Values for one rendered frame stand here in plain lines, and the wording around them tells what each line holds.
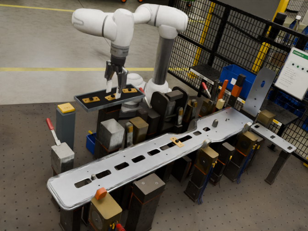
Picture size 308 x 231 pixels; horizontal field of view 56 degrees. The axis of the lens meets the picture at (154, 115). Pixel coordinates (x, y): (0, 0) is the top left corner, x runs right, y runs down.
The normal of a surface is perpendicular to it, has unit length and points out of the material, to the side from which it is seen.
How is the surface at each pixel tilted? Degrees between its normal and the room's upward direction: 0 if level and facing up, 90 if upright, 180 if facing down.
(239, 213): 0
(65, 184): 0
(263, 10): 90
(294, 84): 90
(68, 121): 90
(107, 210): 0
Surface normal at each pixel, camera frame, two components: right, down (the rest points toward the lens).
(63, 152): 0.20, -0.82
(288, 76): -0.74, 0.24
